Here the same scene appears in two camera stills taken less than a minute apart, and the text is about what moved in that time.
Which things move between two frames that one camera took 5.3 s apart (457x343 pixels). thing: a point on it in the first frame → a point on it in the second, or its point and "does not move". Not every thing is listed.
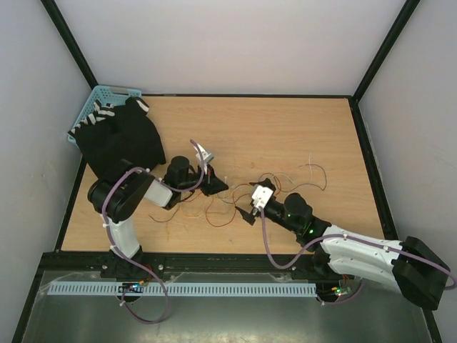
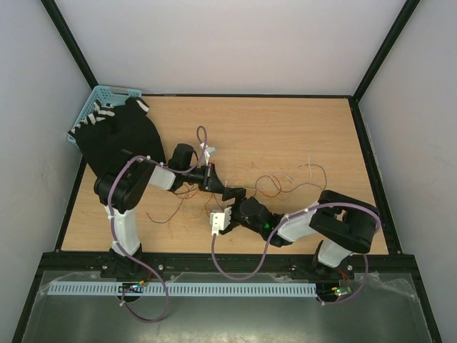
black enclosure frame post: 73,44 does not move
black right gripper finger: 265,183 → 236,193
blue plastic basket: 108,94 does not move
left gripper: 212,184 does not move
